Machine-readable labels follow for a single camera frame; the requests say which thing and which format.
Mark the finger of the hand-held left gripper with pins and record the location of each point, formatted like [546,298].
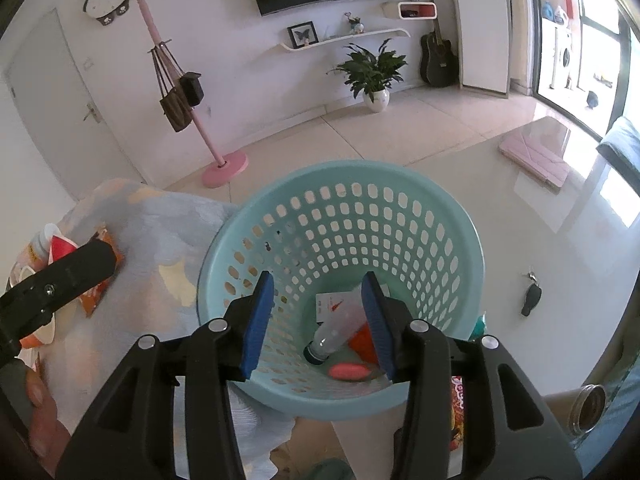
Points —
[70,275]

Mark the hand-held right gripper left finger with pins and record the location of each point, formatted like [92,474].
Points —
[256,330]

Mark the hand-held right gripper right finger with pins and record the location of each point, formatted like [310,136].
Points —
[379,330]

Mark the red white paper cup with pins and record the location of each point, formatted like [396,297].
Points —
[62,250]

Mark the orange snack packet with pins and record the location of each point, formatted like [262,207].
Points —
[95,300]

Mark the teal plastic basket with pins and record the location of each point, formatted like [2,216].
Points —
[350,166]

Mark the person's left hand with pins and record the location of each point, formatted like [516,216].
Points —
[42,410]

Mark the orange plastic wrapper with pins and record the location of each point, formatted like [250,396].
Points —
[361,342]

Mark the orange label bottle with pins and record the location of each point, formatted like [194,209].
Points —
[37,250]

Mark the clear plastic bottle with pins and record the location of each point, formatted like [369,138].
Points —
[335,332]

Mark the pink oval item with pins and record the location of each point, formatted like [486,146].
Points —
[347,371]

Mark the white paper card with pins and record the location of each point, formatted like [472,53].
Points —
[327,305]

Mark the teal wrapper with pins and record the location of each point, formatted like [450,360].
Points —
[479,327]

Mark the grey orange patterned blanket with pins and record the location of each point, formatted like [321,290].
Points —
[165,240]

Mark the colourful snack packet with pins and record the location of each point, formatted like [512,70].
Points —
[456,410]

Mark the green slipper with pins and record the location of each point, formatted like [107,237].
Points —
[330,470]

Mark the white door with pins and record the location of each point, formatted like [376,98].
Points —
[60,125]

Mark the black car key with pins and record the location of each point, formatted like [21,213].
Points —
[531,300]

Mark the pink coat rack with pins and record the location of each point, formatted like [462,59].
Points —
[220,170]

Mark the brown tote bag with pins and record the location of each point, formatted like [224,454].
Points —
[176,107]

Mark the small black bag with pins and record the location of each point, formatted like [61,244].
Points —
[192,91]

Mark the pink tablet case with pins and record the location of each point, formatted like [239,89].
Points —
[535,162]

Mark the white plant pot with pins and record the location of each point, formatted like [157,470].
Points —
[376,100]

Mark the blue cloth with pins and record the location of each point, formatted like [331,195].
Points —
[605,435]

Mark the green leafy plant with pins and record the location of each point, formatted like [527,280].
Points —
[370,70]

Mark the black acoustic guitar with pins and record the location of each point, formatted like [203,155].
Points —
[439,62]

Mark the long white curved shelf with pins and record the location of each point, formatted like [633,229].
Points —
[350,37]

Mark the teal sofa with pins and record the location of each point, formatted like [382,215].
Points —
[622,145]

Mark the small shelf ornament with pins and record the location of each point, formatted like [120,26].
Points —
[355,25]

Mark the dark blue balcony object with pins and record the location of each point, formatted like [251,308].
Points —
[592,100]

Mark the white red box shelf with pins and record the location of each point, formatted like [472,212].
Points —
[425,11]

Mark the white washing machine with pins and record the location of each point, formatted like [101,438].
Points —
[562,57]

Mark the blue detergent bottle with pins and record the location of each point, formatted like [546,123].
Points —
[547,11]

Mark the white detergent bottle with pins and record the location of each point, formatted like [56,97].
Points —
[560,16]

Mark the white light switch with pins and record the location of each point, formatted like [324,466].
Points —
[88,64]

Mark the black butterfly picture frame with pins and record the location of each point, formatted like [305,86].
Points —
[302,35]

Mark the dark glass door frame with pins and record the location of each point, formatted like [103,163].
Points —
[535,35]

